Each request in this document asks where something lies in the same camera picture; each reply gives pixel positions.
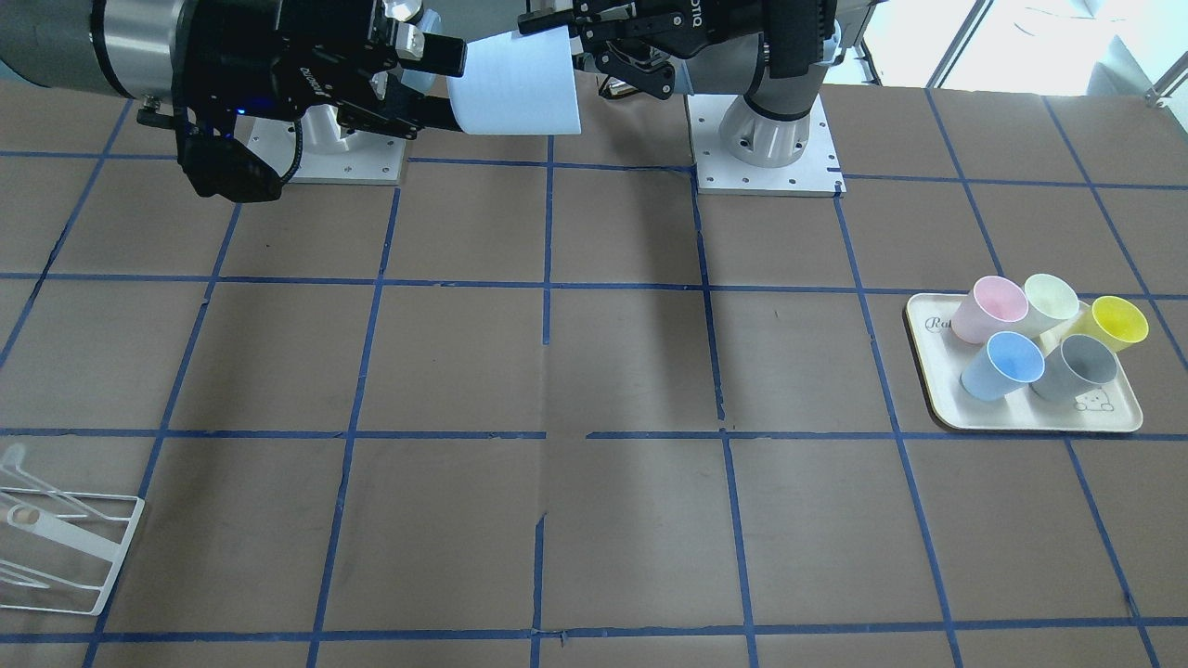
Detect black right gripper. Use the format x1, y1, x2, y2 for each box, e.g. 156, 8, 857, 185
173, 1, 467, 140

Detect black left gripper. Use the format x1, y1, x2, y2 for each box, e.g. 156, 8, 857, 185
517, 1, 767, 100

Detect light blue ikea cup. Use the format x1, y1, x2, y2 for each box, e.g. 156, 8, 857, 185
448, 26, 582, 136

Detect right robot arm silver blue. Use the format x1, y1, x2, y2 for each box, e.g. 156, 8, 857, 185
1, 1, 466, 139

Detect pink cup on tray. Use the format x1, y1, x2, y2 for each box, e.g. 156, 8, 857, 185
950, 276, 1030, 345

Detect blue cup on tray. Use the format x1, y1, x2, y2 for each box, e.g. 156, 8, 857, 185
960, 330, 1045, 402

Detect pale green cup on tray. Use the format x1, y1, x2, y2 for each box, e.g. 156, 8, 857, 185
1015, 272, 1080, 339

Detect grey cup on tray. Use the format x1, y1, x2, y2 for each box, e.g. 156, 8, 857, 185
1028, 334, 1119, 402

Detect yellow cup on tray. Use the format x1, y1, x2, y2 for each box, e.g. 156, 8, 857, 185
1066, 295, 1150, 353

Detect white plastic tray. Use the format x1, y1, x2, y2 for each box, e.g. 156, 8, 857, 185
905, 294, 1144, 434

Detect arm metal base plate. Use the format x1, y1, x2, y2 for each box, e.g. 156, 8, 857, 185
685, 95, 847, 198
246, 105, 407, 185

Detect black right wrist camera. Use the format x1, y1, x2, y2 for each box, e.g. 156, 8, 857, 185
175, 128, 283, 204

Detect white wire cup rack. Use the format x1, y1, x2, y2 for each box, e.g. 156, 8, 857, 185
1, 443, 146, 616

